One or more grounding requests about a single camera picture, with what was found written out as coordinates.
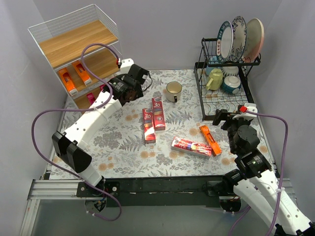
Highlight aluminium frame rail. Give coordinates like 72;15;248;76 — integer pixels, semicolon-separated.
19;178;308;236

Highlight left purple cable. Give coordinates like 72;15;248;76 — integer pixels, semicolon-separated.
31;43;123;221

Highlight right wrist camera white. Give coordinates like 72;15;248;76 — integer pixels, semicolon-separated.
232;103;257;121

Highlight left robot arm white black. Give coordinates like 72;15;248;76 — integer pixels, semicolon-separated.
52;64;151;197

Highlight light blue cup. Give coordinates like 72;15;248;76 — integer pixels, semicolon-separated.
205;56;219;76

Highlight blue floral plate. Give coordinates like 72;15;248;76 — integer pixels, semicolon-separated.
231;16;247;62

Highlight cream mug black handle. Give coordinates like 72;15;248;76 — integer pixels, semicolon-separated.
166;81;183;103

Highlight cream pink plate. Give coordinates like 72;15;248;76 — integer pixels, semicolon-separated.
242;18;264;63

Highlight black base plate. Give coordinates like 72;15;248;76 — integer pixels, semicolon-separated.
76;176;242;208

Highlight red 3D toothpaste box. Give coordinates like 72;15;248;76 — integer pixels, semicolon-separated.
171;137;212;159
142;108;157;144
152;97;166;131

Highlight white plate blue rim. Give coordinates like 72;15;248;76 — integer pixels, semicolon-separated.
216;21;233;63

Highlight teal white bowl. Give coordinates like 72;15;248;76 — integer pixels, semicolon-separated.
221;76;241;94

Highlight yellow green mug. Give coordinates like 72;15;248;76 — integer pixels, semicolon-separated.
206;68;223;90

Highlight white wire wooden shelf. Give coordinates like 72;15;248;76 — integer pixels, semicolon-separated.
28;4;123;109

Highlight white blue patterned bowl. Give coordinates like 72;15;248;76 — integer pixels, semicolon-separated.
220;66;239;77

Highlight orange toothpaste box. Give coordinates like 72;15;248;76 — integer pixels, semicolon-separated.
72;60;92;86
58;68;77;96
199;125;222;156

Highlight black wire dish rack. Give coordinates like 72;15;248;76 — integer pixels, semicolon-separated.
194;38;261;120

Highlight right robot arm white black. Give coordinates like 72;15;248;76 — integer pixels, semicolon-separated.
213;104;315;236

